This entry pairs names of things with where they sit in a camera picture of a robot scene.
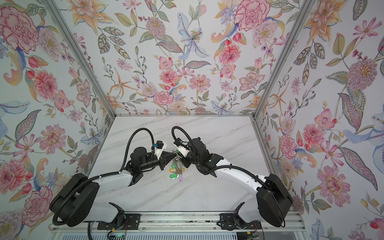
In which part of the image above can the round metal key organizer disc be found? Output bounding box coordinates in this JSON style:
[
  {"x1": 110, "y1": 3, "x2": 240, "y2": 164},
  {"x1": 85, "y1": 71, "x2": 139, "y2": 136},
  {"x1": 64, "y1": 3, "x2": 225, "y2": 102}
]
[{"x1": 170, "y1": 156, "x2": 186, "y2": 182}]

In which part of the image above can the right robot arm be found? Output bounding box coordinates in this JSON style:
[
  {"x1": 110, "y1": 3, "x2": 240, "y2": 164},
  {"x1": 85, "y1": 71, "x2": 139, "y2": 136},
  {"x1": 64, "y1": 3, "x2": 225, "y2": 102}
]
[{"x1": 174, "y1": 138, "x2": 293, "y2": 229}]

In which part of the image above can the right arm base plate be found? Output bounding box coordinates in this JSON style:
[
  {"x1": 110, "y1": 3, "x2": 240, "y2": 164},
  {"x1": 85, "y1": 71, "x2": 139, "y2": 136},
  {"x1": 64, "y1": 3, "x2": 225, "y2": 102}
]
[{"x1": 217, "y1": 213, "x2": 262, "y2": 231}]

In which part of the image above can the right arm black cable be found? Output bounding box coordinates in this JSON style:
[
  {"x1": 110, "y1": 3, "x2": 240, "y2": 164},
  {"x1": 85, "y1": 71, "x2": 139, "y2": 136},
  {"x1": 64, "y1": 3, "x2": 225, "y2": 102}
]
[{"x1": 171, "y1": 125, "x2": 196, "y2": 151}]

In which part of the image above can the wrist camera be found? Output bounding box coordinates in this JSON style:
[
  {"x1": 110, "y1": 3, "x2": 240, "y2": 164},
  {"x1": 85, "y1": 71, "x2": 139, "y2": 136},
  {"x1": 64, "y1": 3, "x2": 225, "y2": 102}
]
[
  {"x1": 154, "y1": 141, "x2": 167, "y2": 160},
  {"x1": 174, "y1": 138, "x2": 190, "y2": 158}
]

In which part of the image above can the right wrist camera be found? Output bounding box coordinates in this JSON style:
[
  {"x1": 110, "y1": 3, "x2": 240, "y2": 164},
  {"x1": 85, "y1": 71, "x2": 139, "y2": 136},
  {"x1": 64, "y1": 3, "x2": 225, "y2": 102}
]
[{"x1": 174, "y1": 138, "x2": 190, "y2": 158}]

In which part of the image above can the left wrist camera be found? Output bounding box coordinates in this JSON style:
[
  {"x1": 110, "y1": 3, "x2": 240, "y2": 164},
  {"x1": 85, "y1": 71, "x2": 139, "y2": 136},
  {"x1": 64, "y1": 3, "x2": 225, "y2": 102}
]
[{"x1": 154, "y1": 141, "x2": 167, "y2": 160}]

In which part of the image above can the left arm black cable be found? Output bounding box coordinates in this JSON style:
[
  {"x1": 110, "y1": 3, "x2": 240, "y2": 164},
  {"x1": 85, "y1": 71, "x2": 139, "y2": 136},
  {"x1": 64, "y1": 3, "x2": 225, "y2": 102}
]
[{"x1": 119, "y1": 127, "x2": 156, "y2": 172}]

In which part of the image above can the aluminium mounting rail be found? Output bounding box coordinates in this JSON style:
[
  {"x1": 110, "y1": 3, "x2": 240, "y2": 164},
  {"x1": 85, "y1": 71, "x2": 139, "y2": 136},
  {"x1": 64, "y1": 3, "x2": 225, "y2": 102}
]
[{"x1": 47, "y1": 211, "x2": 307, "y2": 233}]

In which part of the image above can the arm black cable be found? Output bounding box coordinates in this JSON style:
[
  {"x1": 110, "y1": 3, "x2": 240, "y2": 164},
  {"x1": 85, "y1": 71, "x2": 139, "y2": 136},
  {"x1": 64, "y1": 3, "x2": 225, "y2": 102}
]
[
  {"x1": 171, "y1": 125, "x2": 196, "y2": 151},
  {"x1": 119, "y1": 127, "x2": 156, "y2": 172}
]

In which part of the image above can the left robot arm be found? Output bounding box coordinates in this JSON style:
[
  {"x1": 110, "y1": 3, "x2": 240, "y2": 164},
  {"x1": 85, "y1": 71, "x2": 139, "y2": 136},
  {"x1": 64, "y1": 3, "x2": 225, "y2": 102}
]
[{"x1": 50, "y1": 147, "x2": 177, "y2": 228}]

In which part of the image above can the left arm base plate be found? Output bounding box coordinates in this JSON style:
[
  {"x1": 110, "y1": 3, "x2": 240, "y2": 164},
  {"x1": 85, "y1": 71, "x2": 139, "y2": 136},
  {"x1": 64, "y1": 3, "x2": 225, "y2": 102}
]
[{"x1": 97, "y1": 214, "x2": 142, "y2": 231}]

